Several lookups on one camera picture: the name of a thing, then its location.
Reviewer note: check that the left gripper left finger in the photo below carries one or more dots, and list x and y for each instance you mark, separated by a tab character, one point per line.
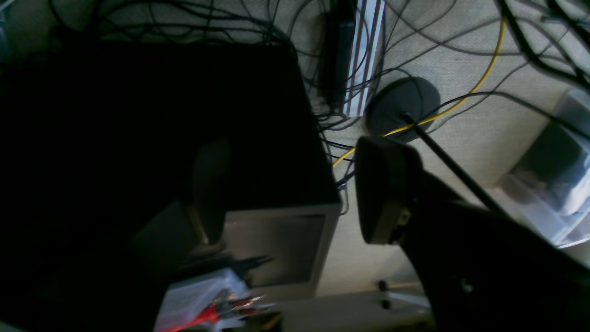
184	239

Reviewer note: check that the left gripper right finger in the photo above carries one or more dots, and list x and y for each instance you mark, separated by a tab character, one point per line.
481	271

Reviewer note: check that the clear box with red tools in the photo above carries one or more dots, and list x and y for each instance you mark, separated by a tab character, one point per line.
213	301

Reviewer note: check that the clear plastic storage bin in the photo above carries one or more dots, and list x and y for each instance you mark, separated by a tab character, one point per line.
548	190

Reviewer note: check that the black computer tower case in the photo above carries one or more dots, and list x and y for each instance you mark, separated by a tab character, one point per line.
96	141

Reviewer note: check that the round black stand base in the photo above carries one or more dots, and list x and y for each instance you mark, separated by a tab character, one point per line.
414	96

